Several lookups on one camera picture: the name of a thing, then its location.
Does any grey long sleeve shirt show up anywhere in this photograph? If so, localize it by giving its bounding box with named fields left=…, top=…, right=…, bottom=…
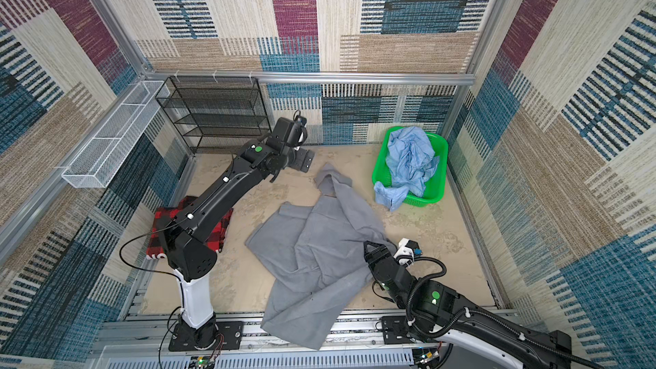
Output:
left=245, top=163, right=395, bottom=319

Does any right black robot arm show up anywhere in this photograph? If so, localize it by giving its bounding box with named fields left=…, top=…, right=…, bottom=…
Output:
left=363, top=241, right=598, bottom=368

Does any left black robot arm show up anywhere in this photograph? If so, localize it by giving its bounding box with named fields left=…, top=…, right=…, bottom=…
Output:
left=157, top=139, right=315, bottom=352

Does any green plastic basket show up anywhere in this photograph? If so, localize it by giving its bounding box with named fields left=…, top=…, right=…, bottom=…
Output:
left=371, top=125, right=450, bottom=208

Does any light blue shirt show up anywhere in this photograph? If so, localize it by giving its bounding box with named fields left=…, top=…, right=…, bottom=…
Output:
left=372, top=125, right=442, bottom=214

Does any red black plaid folded shirt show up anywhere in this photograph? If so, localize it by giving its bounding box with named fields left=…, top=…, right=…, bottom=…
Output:
left=145, top=194, right=235, bottom=261

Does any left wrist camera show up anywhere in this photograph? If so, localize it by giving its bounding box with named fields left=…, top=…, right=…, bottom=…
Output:
left=277, top=114, right=308, bottom=149

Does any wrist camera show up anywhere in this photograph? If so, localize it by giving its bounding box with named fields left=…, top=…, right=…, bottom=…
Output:
left=394, top=238, right=423, bottom=267
left=277, top=114, right=308, bottom=149

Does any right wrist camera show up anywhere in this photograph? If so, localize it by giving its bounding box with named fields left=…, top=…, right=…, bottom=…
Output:
left=394, top=238, right=423, bottom=267

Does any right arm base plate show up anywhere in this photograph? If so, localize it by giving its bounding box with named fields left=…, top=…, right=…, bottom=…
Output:
left=379, top=315, right=421, bottom=345

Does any white slotted cable duct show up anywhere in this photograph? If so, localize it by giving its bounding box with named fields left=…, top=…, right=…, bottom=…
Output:
left=88, top=348, right=415, bottom=369

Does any black wire shelf rack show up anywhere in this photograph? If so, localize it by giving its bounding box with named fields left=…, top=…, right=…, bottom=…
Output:
left=155, top=75, right=273, bottom=154

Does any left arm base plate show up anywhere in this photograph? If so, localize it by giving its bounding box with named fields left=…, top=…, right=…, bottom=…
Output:
left=167, top=318, right=244, bottom=352

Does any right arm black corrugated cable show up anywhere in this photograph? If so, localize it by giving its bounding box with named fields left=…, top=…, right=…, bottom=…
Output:
left=404, top=255, right=606, bottom=369

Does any white wire mesh basket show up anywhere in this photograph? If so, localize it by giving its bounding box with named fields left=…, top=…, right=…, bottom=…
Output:
left=61, top=80, right=164, bottom=189

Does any aluminium front rail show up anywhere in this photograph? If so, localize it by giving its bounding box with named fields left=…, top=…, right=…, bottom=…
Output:
left=89, top=309, right=406, bottom=358

